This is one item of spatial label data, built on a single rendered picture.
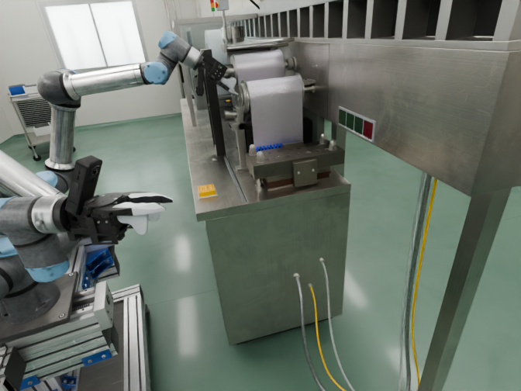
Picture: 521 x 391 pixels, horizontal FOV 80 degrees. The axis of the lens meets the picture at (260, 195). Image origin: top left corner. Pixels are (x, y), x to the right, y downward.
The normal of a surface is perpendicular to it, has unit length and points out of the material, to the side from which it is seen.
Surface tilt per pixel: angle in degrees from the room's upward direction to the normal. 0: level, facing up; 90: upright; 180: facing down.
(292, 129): 90
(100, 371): 0
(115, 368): 0
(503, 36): 90
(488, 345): 0
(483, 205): 90
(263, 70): 92
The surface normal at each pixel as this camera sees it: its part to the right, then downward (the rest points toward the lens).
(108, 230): -0.08, 0.36
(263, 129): 0.25, 0.44
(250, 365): -0.07, -0.88
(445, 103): -0.97, 0.18
